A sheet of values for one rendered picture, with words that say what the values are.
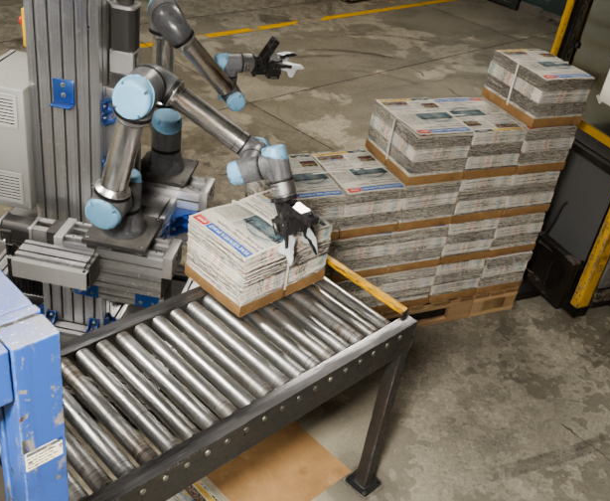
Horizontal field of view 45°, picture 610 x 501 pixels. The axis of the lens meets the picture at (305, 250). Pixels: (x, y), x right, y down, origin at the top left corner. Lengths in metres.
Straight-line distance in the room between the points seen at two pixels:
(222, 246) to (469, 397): 1.62
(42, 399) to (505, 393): 2.68
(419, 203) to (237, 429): 1.62
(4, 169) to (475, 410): 2.17
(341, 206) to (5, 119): 1.31
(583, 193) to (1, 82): 2.89
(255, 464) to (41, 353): 1.94
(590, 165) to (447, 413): 1.57
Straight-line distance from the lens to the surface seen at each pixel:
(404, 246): 3.38
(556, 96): 3.49
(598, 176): 4.14
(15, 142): 2.81
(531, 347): 3.92
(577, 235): 4.28
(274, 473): 2.97
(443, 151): 3.22
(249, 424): 2.05
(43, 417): 1.22
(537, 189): 3.71
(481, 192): 3.48
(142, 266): 2.69
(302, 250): 2.38
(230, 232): 2.32
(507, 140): 3.41
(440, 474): 3.13
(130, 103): 2.24
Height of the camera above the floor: 2.27
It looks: 33 degrees down
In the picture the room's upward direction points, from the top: 9 degrees clockwise
